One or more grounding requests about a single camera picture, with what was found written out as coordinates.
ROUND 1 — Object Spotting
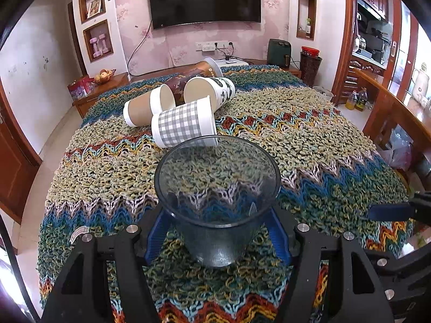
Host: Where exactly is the white electric kettle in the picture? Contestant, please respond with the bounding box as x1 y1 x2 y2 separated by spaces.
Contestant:
411 62 430 104

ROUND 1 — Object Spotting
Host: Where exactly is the black television cable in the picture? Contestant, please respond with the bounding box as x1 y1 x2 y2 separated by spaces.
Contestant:
127 20 153 75

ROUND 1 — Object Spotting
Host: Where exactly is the brown kraft paper cup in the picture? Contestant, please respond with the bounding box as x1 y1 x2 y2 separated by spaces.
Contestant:
123 83 176 127

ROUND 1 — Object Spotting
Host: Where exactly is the white panda paper cup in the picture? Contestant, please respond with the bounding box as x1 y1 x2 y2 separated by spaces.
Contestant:
183 77 236 112

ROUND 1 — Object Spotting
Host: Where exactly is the wooden television cabinet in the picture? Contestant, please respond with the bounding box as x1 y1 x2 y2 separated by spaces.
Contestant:
67 72 130 119

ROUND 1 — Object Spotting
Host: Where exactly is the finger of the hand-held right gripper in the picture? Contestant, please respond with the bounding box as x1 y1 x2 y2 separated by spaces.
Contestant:
368 191 431 223
364 237 431 323

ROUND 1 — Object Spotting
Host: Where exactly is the dark wicker bin red lid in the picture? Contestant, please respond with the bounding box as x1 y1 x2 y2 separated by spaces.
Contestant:
299 46 323 87

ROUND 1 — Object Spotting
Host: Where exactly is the framed picture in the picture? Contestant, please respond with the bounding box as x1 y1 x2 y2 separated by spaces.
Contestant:
86 0 103 19

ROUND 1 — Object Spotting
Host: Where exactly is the clear grey glass cup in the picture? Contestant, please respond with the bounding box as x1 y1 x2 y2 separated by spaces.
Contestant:
154 135 281 269

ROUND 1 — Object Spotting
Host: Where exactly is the fruit basket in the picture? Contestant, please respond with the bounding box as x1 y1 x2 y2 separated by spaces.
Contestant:
92 69 117 85

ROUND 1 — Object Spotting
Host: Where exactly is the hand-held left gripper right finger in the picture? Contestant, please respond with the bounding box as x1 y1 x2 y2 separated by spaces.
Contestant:
265 205 395 323

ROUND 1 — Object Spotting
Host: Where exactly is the wooden chair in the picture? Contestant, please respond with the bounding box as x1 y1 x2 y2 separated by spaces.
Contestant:
352 67 431 189

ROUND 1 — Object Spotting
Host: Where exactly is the white flat box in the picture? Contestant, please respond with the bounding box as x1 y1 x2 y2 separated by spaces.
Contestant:
214 58 250 70

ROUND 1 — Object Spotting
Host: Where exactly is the clear plastic bag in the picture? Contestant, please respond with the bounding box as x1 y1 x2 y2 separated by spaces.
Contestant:
382 129 414 170

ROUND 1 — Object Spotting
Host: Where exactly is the pink dumbbell pair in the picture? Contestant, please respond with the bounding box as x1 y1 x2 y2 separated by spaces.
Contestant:
89 35 112 58

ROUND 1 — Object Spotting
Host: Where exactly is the colourful zigzag knitted blanket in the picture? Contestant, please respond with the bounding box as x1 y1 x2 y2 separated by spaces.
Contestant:
36 65 416 323

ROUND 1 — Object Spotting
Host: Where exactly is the white power strip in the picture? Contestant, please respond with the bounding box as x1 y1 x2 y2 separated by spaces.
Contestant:
201 41 234 52

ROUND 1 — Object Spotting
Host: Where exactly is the dark brown printed paper cup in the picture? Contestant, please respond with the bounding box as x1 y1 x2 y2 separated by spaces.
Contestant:
164 58 223 106

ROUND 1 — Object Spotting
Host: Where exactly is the pink gift box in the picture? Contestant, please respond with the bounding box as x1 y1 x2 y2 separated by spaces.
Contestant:
67 76 95 101

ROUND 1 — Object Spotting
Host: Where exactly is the grey plaid paper cup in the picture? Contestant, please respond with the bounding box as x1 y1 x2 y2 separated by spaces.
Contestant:
151 95 219 149

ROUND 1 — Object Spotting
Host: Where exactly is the dark green air fryer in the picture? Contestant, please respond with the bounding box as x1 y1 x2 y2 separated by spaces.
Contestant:
267 38 292 68

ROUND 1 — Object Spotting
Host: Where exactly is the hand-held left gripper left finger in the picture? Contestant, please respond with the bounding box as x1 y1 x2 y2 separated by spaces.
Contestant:
40 205 175 323

